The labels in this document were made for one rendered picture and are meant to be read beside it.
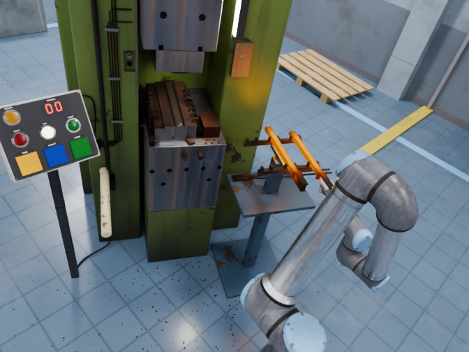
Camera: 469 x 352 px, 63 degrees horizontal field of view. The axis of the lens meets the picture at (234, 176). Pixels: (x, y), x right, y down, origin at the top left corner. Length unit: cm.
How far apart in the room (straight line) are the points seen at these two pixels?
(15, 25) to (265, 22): 372
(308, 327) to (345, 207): 44
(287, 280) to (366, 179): 45
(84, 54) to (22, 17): 337
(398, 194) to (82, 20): 133
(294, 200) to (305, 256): 76
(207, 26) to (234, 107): 54
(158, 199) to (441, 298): 196
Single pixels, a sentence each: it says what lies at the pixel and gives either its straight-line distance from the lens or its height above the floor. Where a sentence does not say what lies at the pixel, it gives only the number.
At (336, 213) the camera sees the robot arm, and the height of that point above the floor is 124.
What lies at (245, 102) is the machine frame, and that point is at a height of 103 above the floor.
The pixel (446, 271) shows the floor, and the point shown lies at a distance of 317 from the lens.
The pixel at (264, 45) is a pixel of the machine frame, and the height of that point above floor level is 134.
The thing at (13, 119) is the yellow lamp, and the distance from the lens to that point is 163.
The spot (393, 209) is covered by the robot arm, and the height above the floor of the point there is 134.
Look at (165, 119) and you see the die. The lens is 189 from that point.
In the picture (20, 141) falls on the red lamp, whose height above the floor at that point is 109.
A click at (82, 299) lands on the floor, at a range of 241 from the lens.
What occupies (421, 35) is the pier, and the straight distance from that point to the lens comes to 481.
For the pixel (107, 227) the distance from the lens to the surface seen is 186.
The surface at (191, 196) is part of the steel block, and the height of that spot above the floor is 57.
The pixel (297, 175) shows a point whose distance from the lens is 173.
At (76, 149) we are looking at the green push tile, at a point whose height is 101.
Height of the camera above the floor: 205
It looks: 41 degrees down
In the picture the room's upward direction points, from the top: 12 degrees clockwise
